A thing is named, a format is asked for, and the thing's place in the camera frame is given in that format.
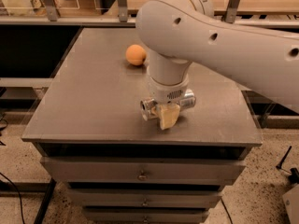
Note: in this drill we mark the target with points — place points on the top drawer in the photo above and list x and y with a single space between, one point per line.
152 171

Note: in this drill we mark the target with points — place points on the silver blue redbull can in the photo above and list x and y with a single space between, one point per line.
148 106

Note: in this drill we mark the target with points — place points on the bottom drawer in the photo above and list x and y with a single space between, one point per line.
145 216

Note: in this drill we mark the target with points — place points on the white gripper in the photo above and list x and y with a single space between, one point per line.
168 92

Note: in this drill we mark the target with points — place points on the drawer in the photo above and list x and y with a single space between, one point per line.
152 171
145 216
144 198

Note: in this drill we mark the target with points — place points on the middle drawer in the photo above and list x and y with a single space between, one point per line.
144 198

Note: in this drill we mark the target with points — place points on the metal railing frame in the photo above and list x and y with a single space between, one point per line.
95 11

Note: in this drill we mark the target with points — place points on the grey metal drawer cabinet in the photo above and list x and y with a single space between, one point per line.
92 109

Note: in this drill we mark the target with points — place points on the orange fruit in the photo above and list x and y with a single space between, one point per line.
135 55

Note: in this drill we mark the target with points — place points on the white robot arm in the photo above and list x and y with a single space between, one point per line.
181 32

